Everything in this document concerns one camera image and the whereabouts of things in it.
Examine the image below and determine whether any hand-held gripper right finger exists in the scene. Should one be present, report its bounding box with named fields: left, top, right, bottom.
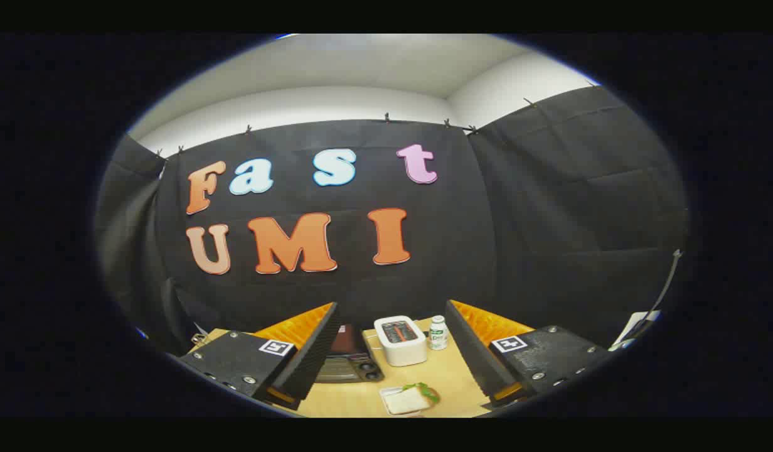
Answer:
left=445, top=299, right=613, bottom=410

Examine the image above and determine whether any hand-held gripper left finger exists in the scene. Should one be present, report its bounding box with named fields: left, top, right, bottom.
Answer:
left=178, top=301, right=341, bottom=412

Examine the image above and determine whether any black toaster oven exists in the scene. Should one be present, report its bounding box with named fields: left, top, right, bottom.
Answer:
left=314, top=323, right=385, bottom=384

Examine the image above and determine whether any lettuce sandwich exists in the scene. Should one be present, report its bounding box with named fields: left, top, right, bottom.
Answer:
left=386, top=382, right=441, bottom=415

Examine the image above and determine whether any white pop-up toaster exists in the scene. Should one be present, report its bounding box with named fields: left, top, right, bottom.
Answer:
left=373, top=315, right=428, bottom=367

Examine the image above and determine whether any white green-label bottle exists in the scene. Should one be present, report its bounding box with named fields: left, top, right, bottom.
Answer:
left=428, top=315, right=449, bottom=351

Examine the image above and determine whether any white plastic tray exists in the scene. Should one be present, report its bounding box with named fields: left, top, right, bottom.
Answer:
left=379, top=385, right=432, bottom=417

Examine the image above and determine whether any white sheet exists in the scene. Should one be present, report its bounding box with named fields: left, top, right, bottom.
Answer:
left=609, top=311, right=662, bottom=351

